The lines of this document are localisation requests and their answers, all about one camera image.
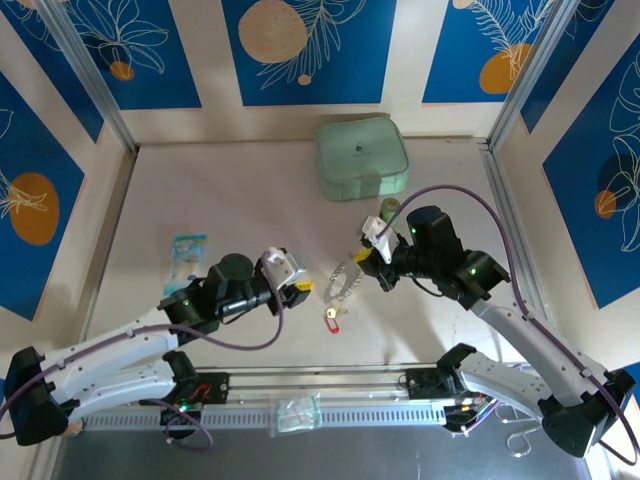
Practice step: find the key with red tag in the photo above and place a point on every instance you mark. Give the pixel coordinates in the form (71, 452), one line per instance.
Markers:
(334, 326)

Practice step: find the black controller board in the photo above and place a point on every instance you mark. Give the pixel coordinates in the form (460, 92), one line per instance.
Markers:
(457, 417)
(180, 417)

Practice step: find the clear plastic bag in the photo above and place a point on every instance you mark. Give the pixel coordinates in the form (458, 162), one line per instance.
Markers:
(295, 415)

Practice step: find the small bottle with orange cap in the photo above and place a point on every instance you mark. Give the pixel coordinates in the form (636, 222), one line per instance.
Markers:
(75, 428)

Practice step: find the blue snack packet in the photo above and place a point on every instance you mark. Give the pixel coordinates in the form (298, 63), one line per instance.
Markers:
(187, 250)

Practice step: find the aluminium side rail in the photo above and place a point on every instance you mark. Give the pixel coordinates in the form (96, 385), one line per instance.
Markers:
(117, 215)
(501, 195)

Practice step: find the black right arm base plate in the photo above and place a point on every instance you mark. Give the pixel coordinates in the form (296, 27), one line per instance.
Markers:
(420, 385)

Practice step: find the green cylindrical bottle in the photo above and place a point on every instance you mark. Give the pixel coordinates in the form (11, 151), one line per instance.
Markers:
(390, 205)

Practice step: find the mint green zip pouch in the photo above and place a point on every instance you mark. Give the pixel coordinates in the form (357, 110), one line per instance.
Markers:
(360, 150)

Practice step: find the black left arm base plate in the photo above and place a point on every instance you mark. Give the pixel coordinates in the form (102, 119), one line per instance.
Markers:
(217, 387)

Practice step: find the aluminium corner post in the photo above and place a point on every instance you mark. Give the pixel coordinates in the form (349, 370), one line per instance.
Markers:
(528, 75)
(90, 75)

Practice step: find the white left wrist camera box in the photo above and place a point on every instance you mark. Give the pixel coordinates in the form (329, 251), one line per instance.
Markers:
(285, 270)

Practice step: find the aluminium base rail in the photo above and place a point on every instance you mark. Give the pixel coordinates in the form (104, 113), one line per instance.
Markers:
(325, 376)

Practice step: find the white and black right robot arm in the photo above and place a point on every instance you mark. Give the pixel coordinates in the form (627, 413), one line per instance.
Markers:
(525, 345)

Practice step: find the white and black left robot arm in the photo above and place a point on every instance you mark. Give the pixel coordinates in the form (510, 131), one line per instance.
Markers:
(115, 350)

